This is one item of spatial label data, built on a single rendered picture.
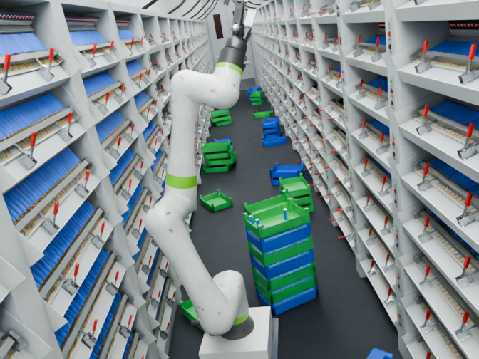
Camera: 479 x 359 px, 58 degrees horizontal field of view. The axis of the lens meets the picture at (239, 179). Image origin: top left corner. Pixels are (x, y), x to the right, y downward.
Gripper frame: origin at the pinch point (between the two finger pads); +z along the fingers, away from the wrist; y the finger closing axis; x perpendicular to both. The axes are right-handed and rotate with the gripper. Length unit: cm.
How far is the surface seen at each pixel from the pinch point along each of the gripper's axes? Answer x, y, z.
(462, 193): -78, -6, -50
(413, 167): -68, -31, -37
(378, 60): -48, -34, 5
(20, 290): 21, 38, -105
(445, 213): -75, -7, -57
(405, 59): -55, -11, -6
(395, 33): -50, -6, 0
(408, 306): -83, -67, -86
